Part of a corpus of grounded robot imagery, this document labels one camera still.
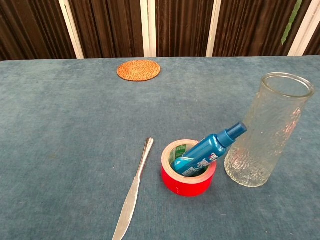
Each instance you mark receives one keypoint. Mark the blue carpeted table surface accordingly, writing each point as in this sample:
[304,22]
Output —
[75,125]

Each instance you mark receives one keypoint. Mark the clear glass cup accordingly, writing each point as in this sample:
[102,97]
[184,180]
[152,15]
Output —
[265,140]

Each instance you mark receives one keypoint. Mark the round orange woven coaster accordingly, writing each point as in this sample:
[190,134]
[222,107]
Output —
[138,70]

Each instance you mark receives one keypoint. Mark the blue spray bottle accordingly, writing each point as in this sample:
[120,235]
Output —
[207,150]

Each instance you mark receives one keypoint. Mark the silver table knife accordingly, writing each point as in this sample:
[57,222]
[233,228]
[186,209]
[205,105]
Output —
[132,192]

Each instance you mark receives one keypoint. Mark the dark brown pleated curtain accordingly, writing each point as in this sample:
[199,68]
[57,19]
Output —
[112,27]

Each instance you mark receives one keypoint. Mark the red duct tape roll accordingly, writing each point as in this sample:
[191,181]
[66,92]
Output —
[187,185]

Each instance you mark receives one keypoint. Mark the white frame post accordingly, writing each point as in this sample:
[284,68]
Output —
[213,27]
[71,30]
[303,30]
[148,27]

